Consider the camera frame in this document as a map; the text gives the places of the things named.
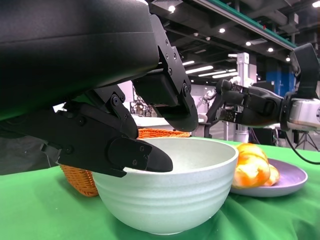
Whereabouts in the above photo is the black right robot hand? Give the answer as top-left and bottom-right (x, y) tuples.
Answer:
(214, 79), (285, 127)

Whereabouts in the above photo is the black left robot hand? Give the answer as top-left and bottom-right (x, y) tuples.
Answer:
(0, 0), (200, 178)

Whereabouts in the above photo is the orange swirl bread pink piece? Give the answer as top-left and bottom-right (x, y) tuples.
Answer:
(232, 142), (271, 189)

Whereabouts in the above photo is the orange swirl doughnut bread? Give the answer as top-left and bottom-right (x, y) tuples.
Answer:
(263, 163), (281, 187)

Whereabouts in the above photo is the pale grey-green bowl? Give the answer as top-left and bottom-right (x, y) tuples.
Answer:
(92, 138), (240, 236)

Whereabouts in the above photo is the white round plate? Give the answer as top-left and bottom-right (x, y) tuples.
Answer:
(229, 157), (309, 198)

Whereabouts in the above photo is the orange wicker basket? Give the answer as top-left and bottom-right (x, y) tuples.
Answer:
(59, 127), (191, 198)

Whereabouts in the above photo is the white tall machine column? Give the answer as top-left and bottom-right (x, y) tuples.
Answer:
(234, 51), (257, 145)

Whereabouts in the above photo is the black tripod stand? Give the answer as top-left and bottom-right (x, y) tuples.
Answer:
(294, 129), (320, 152)

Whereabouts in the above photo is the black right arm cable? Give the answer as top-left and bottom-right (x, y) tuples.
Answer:
(283, 129), (320, 165)

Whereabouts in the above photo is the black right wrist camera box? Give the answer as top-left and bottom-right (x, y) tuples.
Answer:
(289, 42), (320, 100)

